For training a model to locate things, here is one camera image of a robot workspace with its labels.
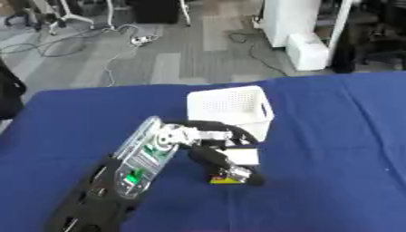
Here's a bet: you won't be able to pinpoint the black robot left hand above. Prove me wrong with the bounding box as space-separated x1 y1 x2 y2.
169 120 266 187

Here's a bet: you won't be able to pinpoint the white box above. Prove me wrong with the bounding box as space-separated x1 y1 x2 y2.
223 145 262 167
285 32 332 72

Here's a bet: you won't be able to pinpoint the white box on floor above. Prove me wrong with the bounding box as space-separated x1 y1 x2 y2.
285 32 332 72

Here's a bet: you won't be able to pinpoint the small yellow block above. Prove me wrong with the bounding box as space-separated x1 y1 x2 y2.
208 175 241 186

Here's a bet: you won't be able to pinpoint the white perforated plastic basket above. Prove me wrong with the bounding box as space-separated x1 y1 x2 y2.
185 85 276 142

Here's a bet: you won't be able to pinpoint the white power strip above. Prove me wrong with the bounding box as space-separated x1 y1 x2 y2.
130 34 160 47

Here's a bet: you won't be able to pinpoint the black bin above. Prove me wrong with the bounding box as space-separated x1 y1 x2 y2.
125 0 183 25

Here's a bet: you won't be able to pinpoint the white cabinet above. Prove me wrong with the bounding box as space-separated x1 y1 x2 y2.
260 0 325 48

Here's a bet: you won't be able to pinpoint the white stand leg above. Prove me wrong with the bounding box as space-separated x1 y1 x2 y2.
47 0 97 35

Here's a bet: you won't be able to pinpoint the black chair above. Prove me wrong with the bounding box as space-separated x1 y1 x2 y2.
331 0 406 74

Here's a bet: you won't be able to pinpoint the black bag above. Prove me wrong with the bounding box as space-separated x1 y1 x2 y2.
0 57 29 121

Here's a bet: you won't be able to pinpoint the black office chair base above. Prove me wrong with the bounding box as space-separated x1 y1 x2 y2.
1 0 61 33

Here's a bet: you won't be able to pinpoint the black floor cable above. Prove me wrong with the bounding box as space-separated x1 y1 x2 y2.
225 31 291 77

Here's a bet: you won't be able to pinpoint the white floor cable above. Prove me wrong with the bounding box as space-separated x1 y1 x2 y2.
100 24 143 88

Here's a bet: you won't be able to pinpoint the white upright post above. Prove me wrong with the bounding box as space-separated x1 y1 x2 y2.
324 0 355 67

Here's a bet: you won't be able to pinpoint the grey floor cables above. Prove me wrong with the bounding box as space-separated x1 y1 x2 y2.
0 26 110 59

